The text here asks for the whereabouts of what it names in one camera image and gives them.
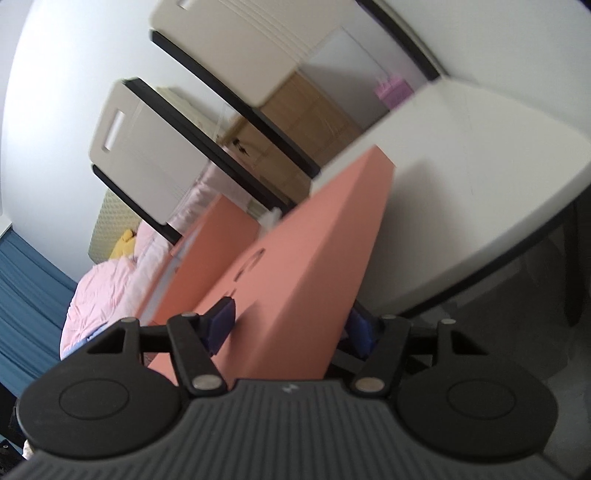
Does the pink small container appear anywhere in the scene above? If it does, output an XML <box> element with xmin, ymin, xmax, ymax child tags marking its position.
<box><xmin>375</xmin><ymin>74</ymin><xmax>413</xmax><ymax>100</ymax></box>

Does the pink pillow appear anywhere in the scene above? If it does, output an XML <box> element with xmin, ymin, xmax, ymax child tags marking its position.
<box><xmin>168</xmin><ymin>164</ymin><xmax>252</xmax><ymax>234</ymax></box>

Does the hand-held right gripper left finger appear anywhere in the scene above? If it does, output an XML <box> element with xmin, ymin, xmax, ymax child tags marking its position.
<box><xmin>85</xmin><ymin>298</ymin><xmax>237</xmax><ymax>397</ymax></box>

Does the yellow plush toy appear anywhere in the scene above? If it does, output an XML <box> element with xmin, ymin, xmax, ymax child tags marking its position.
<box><xmin>108</xmin><ymin>230</ymin><xmax>138</xmax><ymax>261</ymax></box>

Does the blue curtain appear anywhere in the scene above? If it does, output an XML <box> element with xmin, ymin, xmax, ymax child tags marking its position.
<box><xmin>0</xmin><ymin>225</ymin><xmax>80</xmax><ymax>400</ymax></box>

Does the beige chair with black frame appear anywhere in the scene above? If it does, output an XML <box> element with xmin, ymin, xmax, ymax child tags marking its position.
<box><xmin>89</xmin><ymin>78</ymin><xmax>301</xmax><ymax>245</ymax></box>
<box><xmin>148</xmin><ymin>0</ymin><xmax>441</xmax><ymax>181</ymax></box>

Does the pink duvet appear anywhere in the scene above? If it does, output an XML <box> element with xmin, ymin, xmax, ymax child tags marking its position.
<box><xmin>60</xmin><ymin>222</ymin><xmax>183</xmax><ymax>360</ymax></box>

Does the pink cardboard box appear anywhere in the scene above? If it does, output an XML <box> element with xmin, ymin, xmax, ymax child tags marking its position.
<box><xmin>137</xmin><ymin>194</ymin><xmax>263</xmax><ymax>326</ymax></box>

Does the wooden nightstand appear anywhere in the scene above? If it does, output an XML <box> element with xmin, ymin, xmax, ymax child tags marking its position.
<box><xmin>222</xmin><ymin>74</ymin><xmax>363</xmax><ymax>197</ymax></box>

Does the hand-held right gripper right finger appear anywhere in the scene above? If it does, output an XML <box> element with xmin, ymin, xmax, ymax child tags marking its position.
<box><xmin>332</xmin><ymin>308</ymin><xmax>488</xmax><ymax>397</ymax></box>

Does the orange box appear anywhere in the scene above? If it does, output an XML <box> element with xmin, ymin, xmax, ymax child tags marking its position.
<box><xmin>148</xmin><ymin>145</ymin><xmax>397</xmax><ymax>386</ymax></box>

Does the white desk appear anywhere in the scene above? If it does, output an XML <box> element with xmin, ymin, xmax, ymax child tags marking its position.
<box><xmin>308</xmin><ymin>76</ymin><xmax>591</xmax><ymax>329</ymax></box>

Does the beige quilted headboard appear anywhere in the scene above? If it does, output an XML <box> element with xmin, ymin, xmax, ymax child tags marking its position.
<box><xmin>88</xmin><ymin>188</ymin><xmax>139</xmax><ymax>265</ymax></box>

